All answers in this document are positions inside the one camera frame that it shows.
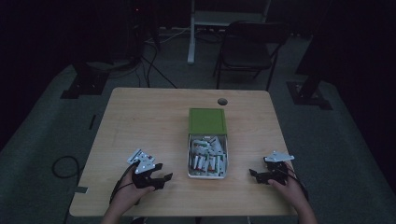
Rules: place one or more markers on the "dark round table grommet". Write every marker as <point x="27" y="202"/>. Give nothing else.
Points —
<point x="222" y="101"/>

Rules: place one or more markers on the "white plastic drawer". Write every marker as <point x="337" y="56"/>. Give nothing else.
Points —
<point x="189" y="161"/>

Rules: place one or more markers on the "pile of white batteries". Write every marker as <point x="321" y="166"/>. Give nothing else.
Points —
<point x="207" y="155"/>

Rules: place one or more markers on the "green box lid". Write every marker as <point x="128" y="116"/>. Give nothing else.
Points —
<point x="207" y="121"/>

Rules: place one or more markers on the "black stand with flat base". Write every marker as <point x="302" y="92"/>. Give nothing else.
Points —
<point x="308" y="95"/>
<point x="85" y="82"/>

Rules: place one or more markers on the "person's left hand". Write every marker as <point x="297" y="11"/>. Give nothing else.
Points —
<point x="127" y="199"/>

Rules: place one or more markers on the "person's right hand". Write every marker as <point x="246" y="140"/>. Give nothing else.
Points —
<point x="292" y="193"/>

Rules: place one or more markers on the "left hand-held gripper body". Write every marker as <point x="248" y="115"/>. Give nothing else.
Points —
<point x="144" y="180"/>

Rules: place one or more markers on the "black marker pen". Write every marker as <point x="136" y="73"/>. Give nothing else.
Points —
<point x="92" y="122"/>

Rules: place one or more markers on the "white desk frame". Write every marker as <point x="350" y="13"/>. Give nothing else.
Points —
<point x="191" y="37"/>

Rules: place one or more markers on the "black folding chair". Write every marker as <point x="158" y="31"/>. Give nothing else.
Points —
<point x="246" y="53"/>

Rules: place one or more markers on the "grey tape strip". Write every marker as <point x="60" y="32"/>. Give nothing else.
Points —
<point x="80" y="189"/>

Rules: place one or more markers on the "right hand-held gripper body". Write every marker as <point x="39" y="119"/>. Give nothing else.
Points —
<point x="277" y="174"/>

